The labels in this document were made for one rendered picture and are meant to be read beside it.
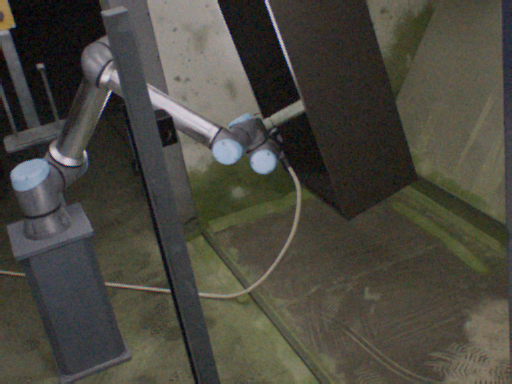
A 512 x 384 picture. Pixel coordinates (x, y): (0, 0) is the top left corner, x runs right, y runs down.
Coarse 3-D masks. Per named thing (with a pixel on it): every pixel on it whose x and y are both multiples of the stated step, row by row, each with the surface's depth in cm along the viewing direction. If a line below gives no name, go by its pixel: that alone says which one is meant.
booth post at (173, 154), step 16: (112, 0) 338; (128, 0) 340; (144, 0) 343; (144, 16) 346; (144, 32) 349; (144, 48) 351; (144, 64) 354; (160, 64) 357; (160, 80) 360; (176, 144) 375; (176, 160) 378; (176, 176) 381; (176, 192) 384; (192, 208) 391; (192, 224) 395
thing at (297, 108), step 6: (300, 102) 283; (288, 108) 284; (294, 108) 283; (300, 108) 283; (276, 114) 286; (282, 114) 285; (288, 114) 284; (294, 114) 284; (300, 114) 284; (264, 120) 288; (270, 120) 287; (276, 120) 286; (282, 120) 286; (288, 120) 286; (270, 126) 287; (276, 126) 287; (270, 132) 291; (282, 156) 291; (282, 162) 292; (288, 162) 292
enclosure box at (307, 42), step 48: (240, 0) 308; (288, 0) 252; (336, 0) 259; (240, 48) 316; (288, 48) 258; (336, 48) 266; (288, 96) 333; (336, 96) 273; (384, 96) 281; (288, 144) 342; (336, 144) 280; (384, 144) 289; (336, 192) 290; (384, 192) 298
